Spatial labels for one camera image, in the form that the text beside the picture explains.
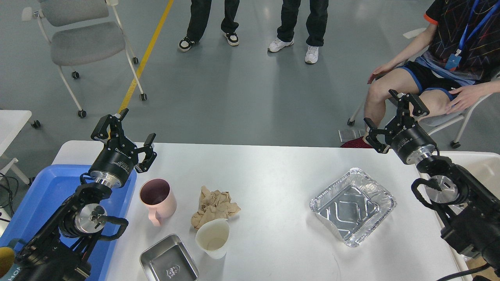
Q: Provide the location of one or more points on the small steel tray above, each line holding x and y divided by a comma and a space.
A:
169, 260

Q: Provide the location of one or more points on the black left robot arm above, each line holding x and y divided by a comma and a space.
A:
60, 250

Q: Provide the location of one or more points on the blue plastic tray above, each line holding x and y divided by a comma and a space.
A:
50, 188

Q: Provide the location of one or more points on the crumpled brown paper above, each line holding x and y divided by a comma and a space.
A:
213, 205

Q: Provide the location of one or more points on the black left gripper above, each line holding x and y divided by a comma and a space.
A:
113, 167

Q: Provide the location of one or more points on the aluminium foil tray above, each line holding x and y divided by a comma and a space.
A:
353, 206

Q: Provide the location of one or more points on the dark blue home mug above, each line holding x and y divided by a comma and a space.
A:
7, 257

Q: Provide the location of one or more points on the white paper cup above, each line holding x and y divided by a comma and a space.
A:
212, 238

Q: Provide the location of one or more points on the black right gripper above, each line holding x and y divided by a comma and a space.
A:
412, 144

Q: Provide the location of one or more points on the grey rolling chair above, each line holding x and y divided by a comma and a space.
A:
82, 45

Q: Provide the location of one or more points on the white side table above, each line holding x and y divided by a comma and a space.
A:
11, 122

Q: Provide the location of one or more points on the seated person in shorts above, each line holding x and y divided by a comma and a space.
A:
449, 65

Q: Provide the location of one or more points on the pink ribbed mug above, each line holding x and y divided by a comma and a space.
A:
158, 197

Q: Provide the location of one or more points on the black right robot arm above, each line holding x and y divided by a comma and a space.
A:
468, 210

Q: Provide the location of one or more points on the white chair under person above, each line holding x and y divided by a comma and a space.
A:
439, 122

